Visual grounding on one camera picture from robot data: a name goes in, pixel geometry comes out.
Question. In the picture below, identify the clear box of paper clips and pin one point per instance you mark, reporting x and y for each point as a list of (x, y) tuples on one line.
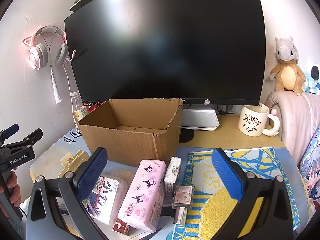
[(122, 173)]

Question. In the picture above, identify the pink padded chair back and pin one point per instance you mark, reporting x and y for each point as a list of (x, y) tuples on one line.
[(292, 120)]

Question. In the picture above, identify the red labelled box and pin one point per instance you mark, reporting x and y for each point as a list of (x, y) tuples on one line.
[(93, 105)]

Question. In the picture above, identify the black monitor stand base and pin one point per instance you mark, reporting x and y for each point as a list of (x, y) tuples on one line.
[(186, 136)]

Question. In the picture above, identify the small white tissue pack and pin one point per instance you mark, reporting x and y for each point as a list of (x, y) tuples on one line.
[(172, 175)]

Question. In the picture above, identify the black curved monitor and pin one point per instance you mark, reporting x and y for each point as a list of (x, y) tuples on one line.
[(165, 42)]

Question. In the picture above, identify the pink tissue pack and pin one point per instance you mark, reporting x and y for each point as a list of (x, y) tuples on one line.
[(142, 195)]

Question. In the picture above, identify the anime printed pillow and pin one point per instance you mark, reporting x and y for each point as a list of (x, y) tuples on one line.
[(311, 175)]

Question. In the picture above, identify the pale yellow hair claw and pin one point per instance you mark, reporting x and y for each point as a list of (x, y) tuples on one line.
[(72, 163)]

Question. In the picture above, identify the white box under monitor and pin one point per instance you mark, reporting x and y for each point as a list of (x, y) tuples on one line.
[(200, 120)]

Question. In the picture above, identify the blue plush toy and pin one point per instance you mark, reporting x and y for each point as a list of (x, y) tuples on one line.
[(312, 80)]

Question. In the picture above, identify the pink monitor charm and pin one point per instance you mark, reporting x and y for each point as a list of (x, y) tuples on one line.
[(206, 101)]

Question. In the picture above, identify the white cartoon mug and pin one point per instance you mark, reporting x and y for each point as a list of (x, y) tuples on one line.
[(252, 122)]

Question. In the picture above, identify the pink cat ear headphones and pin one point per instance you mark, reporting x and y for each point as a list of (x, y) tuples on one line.
[(37, 55)]

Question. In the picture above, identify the glass perfume bottle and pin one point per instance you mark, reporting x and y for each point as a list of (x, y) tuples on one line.
[(183, 196)]

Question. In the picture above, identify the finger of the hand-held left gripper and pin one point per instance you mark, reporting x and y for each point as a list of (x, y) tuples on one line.
[(11, 130), (31, 136)]

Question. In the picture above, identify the orange plush toy grey skull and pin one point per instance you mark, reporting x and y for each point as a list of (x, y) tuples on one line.
[(287, 72)]

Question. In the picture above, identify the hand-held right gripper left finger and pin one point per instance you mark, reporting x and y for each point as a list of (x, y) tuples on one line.
[(92, 172)]

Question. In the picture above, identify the brown cardboard box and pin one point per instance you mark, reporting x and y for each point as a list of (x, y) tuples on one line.
[(130, 142)]

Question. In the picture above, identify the white tassel pendant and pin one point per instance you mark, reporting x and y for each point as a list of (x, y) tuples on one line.
[(56, 90)]

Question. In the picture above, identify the small dark red box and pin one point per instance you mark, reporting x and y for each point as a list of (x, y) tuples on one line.
[(121, 227)]

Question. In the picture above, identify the clear plastic bottle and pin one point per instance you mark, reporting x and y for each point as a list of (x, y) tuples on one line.
[(77, 102)]

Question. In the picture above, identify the blue printed desk mat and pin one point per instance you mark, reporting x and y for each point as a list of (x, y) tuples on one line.
[(65, 142)]

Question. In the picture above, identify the yellow and blue towel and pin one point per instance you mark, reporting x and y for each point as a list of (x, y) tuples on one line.
[(215, 205)]

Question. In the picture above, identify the person's left hand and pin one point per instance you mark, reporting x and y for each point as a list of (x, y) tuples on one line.
[(15, 191)]

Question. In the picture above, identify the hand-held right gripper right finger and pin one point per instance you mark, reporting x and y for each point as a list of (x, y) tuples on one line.
[(227, 177)]

